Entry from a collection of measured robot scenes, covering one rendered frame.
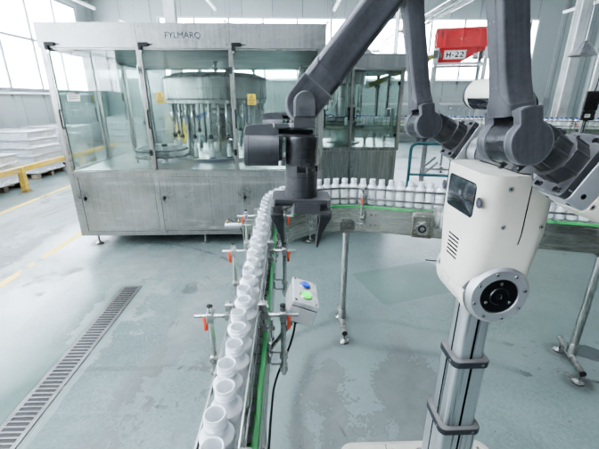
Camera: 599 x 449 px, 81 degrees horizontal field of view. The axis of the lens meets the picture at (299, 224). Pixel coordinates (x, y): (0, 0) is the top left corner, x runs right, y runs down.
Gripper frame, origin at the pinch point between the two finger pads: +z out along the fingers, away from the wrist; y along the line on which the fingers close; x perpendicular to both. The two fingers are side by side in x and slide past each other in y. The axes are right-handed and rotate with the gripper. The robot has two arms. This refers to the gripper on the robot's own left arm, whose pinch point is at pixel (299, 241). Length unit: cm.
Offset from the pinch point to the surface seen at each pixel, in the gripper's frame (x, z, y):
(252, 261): 44, 25, -14
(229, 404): -12.3, 26.7, -12.5
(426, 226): 135, 44, 80
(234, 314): 14.2, 25.5, -15.4
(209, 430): -18.2, 25.8, -14.8
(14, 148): 709, 80, -583
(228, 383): -9.2, 24.8, -13.0
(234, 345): 2.7, 25.6, -13.7
